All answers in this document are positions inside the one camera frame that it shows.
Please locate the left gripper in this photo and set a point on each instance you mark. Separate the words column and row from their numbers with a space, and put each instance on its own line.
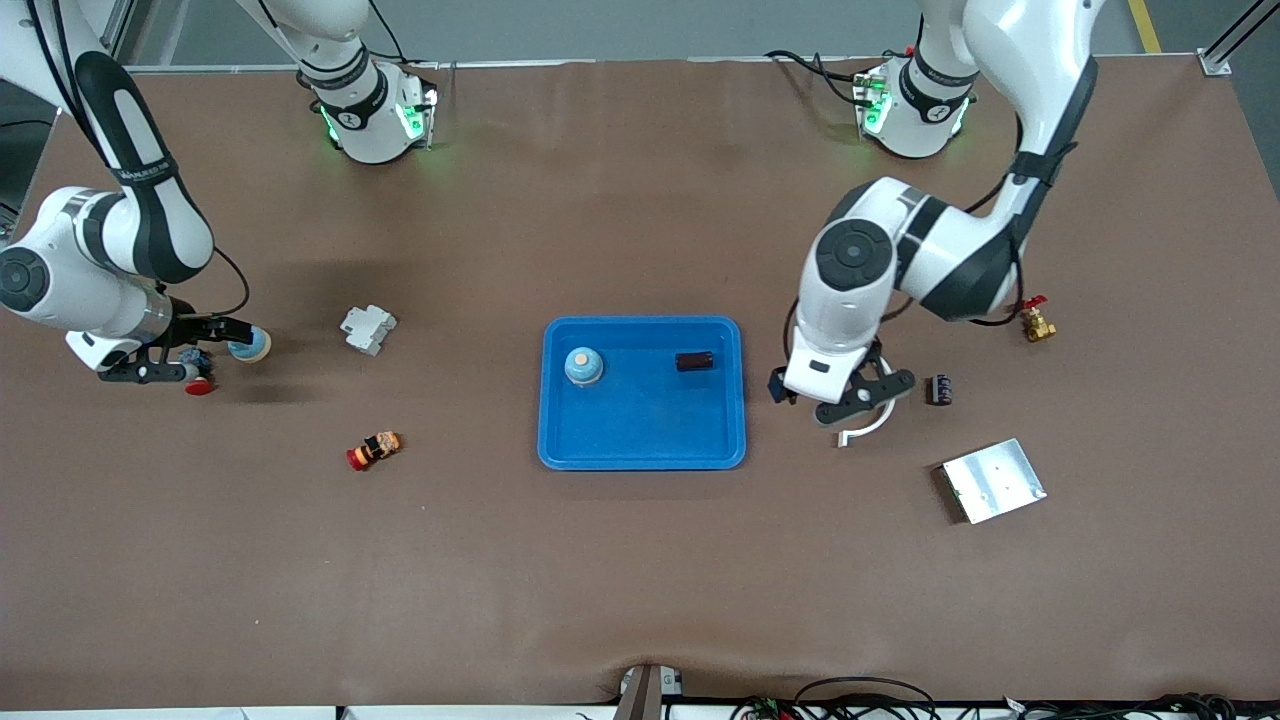
column 776, row 387

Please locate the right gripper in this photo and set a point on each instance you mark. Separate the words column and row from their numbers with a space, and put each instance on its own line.
column 192, row 328

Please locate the blue bell with beige button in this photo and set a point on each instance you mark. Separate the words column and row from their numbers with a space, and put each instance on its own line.
column 252, row 347
column 583, row 367

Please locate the dark brown electrolytic capacitor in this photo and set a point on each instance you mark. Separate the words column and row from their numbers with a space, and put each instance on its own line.
column 694, row 361

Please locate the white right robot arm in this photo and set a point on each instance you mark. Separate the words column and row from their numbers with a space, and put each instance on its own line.
column 150, row 230

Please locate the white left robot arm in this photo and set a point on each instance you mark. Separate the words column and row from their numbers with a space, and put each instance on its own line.
column 1030, row 60

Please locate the blue plastic tray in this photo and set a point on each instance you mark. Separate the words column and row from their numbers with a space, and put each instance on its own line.
column 640, row 420

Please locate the red push button black body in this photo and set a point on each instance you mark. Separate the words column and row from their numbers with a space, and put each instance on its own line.
column 200, row 386

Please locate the white circuit breaker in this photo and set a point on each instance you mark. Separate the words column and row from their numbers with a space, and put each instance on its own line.
column 368, row 330

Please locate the red and orange emergency button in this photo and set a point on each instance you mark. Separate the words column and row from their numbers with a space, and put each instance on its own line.
column 375, row 450

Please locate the silver metal plate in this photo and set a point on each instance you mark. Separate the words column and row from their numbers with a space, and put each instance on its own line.
column 995, row 482

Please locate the white semicircular pipe bracket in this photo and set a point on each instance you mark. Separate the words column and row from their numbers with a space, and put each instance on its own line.
column 865, row 433

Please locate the aluminium frame profile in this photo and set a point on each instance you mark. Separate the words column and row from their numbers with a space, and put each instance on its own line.
column 1215, row 64
column 118, row 30

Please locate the grey metal table bracket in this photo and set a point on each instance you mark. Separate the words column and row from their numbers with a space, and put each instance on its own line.
column 645, row 692

